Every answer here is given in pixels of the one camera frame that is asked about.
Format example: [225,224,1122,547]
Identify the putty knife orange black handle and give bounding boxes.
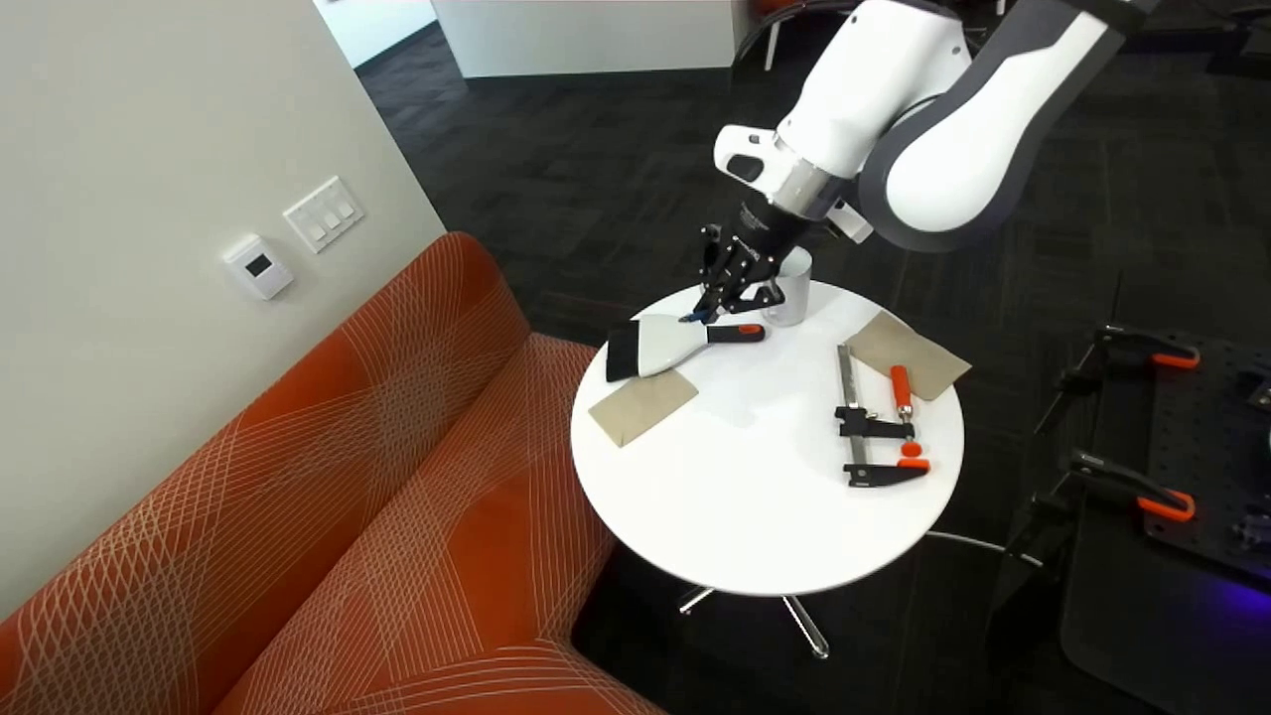
[605,314,772,388]

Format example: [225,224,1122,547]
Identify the white cabinet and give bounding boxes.
[431,0,746,81]

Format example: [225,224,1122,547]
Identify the orange patterned sofa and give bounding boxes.
[0,230,669,715]

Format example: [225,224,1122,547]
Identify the white wall thermostat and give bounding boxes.
[217,230,297,304]

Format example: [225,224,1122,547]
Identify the white light switch plate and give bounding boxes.
[277,172,370,257]

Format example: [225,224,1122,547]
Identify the beige flat board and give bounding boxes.
[841,310,972,405]

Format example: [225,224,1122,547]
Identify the black equipment cart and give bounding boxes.
[989,335,1271,715]

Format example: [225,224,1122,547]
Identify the black spring clamp orange grip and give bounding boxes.
[1025,450,1205,531]
[1030,323,1209,433]

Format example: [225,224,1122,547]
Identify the orange black bar clamps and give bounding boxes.
[832,344,936,491]

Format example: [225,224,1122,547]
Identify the orange chair white legs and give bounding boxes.
[746,0,828,70]

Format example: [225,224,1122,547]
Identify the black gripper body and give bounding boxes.
[718,197,813,291]

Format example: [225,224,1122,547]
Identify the metal table base legs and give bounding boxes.
[677,528,1047,662]

